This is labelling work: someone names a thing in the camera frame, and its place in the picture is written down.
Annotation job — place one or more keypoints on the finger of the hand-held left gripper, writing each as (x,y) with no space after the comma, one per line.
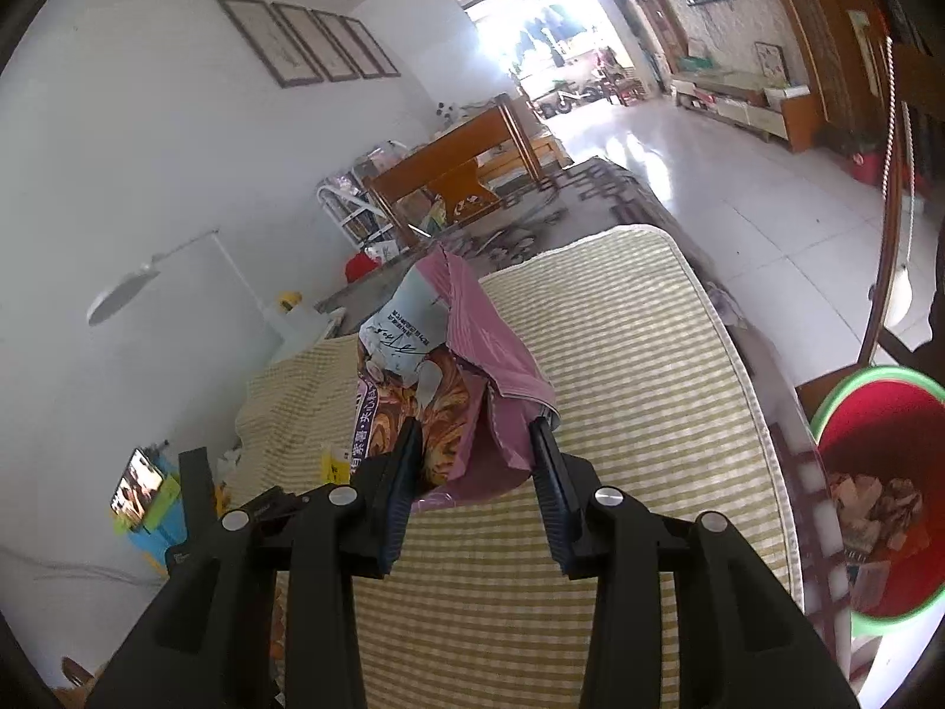
(284,504)

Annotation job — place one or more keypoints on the pile of paper scraps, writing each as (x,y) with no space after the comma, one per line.
(875,509)

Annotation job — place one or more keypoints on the red bucket green rim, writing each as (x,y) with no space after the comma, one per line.
(886,406)

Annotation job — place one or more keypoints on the small yellow packet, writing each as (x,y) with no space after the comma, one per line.
(336,469)

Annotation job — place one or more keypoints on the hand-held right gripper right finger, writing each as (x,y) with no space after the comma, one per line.
(554,502)

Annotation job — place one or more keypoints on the small framed picture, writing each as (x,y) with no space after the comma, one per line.
(768,59)

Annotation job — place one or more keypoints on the small red chair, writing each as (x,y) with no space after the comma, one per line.
(624,88)

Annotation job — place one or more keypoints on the white printed packet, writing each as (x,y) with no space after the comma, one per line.
(410,310)

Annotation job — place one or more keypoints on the grey floral blanket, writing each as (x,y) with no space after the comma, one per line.
(590,192)

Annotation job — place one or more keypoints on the wooden television cabinet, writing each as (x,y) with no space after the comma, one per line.
(797,118)

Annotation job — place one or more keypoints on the brown swirl snack packet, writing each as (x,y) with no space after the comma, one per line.
(443,413)

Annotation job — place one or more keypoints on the yellow checked mat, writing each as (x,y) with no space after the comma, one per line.
(627,354)

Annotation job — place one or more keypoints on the white jug yellow cap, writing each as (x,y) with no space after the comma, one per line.
(299,325)

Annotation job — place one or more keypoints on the wooden bench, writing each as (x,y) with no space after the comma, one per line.
(443,155)

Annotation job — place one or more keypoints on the dark wooden chair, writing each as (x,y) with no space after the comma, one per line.
(890,273)

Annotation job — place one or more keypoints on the smartphone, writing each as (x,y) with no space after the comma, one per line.
(136,487)

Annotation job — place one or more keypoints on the dark framed picture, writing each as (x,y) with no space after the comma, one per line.
(316,41)
(347,43)
(371,46)
(273,41)

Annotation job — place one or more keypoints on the blue box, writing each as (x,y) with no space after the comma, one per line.
(166,532)

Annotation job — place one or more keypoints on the child bicycle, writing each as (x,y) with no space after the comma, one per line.
(567,100)

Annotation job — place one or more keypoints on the red cloth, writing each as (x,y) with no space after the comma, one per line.
(360,266)

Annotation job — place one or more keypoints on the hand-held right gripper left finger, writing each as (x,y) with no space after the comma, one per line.
(402,495)

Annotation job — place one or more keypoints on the pink plastic bag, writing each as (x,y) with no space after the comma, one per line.
(487,340)

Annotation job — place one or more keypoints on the yellow checked pillow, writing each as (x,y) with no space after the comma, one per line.
(295,399)

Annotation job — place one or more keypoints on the red flowerpot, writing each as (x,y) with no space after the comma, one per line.
(864,166)

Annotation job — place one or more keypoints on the dark wooden lattice frame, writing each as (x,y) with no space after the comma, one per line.
(812,473)

